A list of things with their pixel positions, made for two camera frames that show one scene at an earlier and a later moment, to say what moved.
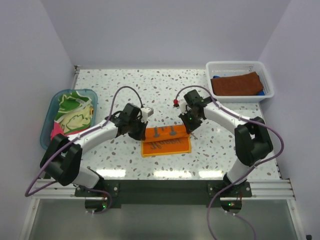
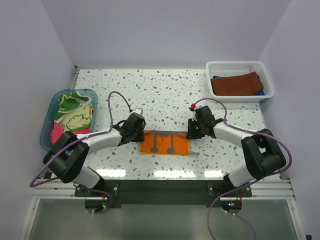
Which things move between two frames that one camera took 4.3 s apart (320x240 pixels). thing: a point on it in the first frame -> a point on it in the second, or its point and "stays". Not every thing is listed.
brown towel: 245,84 stays
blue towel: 262,93 stays
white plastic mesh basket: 239,81 stays
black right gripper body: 192,121 -> 196,131
